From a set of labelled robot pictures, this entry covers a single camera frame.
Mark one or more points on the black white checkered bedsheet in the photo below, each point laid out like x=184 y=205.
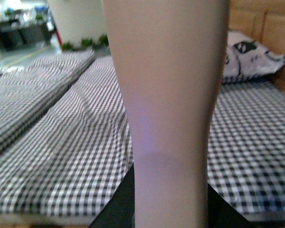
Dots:
x=71 y=163

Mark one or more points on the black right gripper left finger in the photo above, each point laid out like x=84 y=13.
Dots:
x=119 y=211

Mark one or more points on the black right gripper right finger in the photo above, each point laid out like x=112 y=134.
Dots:
x=221 y=214

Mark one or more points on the folded checkered blanket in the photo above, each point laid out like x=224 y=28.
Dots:
x=27 y=93

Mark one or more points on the wooden bed headboard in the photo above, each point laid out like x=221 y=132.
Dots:
x=264 y=21

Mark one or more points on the white patterned pillow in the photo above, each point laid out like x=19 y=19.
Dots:
x=247 y=59

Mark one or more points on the beige hand brush black bristles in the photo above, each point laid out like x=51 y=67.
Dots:
x=168 y=57

